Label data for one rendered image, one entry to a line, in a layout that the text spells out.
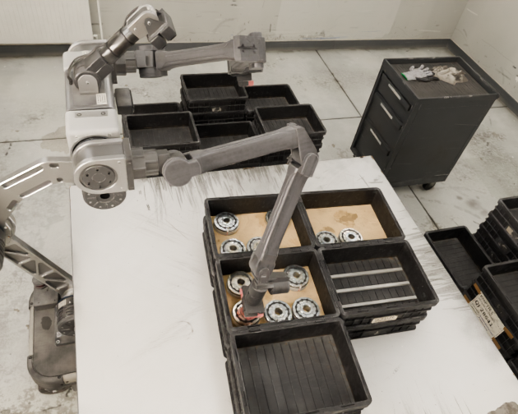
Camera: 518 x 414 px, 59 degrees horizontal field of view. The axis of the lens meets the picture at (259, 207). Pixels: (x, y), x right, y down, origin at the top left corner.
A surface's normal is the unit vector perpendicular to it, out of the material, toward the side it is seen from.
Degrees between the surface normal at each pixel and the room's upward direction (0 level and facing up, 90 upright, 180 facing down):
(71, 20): 90
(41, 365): 0
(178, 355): 0
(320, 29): 90
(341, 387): 0
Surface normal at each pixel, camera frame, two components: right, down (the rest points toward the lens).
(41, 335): 0.15, -0.66
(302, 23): 0.29, 0.73
